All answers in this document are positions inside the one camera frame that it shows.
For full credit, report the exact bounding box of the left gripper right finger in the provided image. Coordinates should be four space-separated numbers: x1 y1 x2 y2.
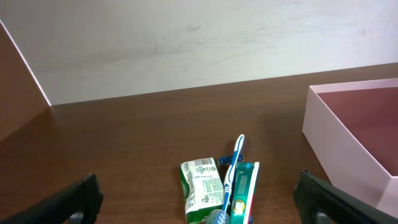
293 170 397 224

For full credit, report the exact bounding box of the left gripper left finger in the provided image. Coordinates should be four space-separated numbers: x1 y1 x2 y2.
1 174 103 223

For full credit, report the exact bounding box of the green white soap packet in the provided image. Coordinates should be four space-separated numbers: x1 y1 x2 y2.
179 157 224 224

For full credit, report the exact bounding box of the green toothpaste box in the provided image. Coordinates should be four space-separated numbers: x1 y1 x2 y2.
229 162 260 224

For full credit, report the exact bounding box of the white cardboard box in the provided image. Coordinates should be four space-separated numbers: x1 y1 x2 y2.
303 78 397 217

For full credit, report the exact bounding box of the blue white toothbrush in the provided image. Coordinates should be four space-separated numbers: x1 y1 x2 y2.
206 134 245 224

